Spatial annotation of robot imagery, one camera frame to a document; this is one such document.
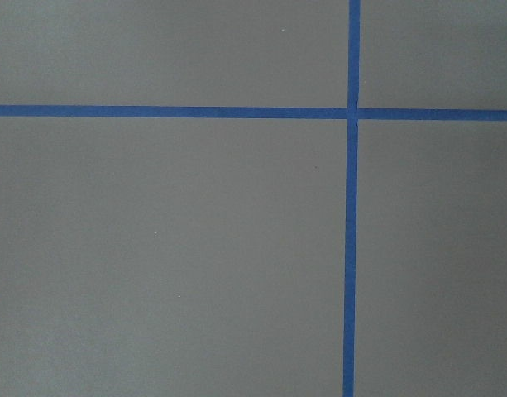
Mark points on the blue tape line crosswise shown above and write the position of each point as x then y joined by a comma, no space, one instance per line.
426,114

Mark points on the brown paper table cover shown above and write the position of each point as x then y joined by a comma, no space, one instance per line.
205,256

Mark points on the blue tape line lengthwise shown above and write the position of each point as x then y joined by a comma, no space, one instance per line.
352,146

